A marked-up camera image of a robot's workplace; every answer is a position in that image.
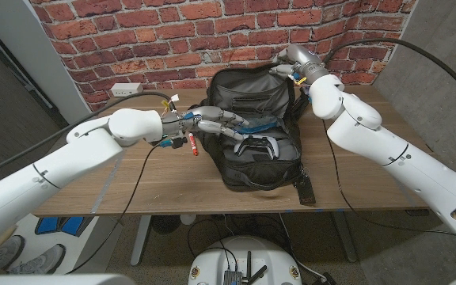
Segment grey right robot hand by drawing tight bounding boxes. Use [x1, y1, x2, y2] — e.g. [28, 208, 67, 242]
[269, 44, 330, 85]

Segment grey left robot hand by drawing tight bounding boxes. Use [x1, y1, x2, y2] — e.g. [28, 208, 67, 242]
[182, 105, 250, 142]

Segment white black game controller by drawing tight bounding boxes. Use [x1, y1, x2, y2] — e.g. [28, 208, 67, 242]
[234, 134, 280, 161]

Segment black backpack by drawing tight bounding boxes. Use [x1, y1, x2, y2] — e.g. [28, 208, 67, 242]
[186, 65, 317, 207]

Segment red marker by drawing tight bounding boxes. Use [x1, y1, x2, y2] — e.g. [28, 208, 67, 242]
[188, 132, 200, 157]

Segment brick print backdrop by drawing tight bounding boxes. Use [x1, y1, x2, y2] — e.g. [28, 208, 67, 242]
[29, 0, 417, 112]

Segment white power strip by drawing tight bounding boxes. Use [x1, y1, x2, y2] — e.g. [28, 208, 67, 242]
[110, 82, 144, 98]

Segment black round floor base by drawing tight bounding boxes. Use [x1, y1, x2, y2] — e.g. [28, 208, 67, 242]
[150, 215, 181, 235]

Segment grey tape strip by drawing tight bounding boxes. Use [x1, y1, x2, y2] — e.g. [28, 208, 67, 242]
[90, 152, 126, 215]
[389, 173, 417, 207]

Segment white table leg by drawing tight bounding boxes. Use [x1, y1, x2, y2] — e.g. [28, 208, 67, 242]
[129, 215, 153, 267]

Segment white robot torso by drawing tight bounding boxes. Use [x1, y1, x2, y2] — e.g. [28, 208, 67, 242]
[187, 235, 303, 285]

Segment white floor platform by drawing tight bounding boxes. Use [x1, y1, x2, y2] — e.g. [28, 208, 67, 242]
[13, 213, 124, 275]

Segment blue foot pedal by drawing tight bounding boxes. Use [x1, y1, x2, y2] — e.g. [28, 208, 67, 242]
[34, 215, 85, 238]

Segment grey table leg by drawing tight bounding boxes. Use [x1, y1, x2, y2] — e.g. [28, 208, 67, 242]
[330, 211, 359, 263]

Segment grey sneaker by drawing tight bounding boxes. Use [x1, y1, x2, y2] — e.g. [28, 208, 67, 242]
[8, 244, 66, 275]
[0, 234, 26, 271]

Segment thin black cable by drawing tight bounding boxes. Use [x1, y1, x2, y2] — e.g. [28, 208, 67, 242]
[321, 118, 456, 245]
[65, 144, 162, 275]

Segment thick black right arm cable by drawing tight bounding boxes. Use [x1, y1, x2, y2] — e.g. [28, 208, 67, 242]
[322, 37, 456, 106]

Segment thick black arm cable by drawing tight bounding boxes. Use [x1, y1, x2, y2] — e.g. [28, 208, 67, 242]
[0, 91, 173, 181]
[322, 37, 456, 106]

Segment black cables under table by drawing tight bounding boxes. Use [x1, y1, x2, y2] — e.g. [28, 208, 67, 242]
[187, 215, 292, 262]

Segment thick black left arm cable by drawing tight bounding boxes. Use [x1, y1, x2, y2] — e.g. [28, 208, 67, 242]
[0, 91, 173, 181]

